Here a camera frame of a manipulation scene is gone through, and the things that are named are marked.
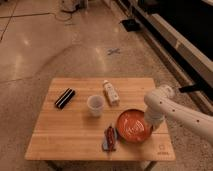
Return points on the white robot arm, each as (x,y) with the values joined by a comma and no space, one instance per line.
(160,104)

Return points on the white paper cup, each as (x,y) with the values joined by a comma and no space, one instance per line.
(95,104)

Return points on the orange ceramic bowl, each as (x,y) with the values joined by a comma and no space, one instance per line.
(132,127)

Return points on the white plastic bottle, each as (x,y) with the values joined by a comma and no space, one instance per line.
(111,94)

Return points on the black rectangular box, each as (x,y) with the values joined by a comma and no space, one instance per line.
(64,98)

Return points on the wooden table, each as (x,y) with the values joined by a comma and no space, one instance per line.
(72,133)

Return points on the black floor plate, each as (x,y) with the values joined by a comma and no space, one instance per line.
(130,25)

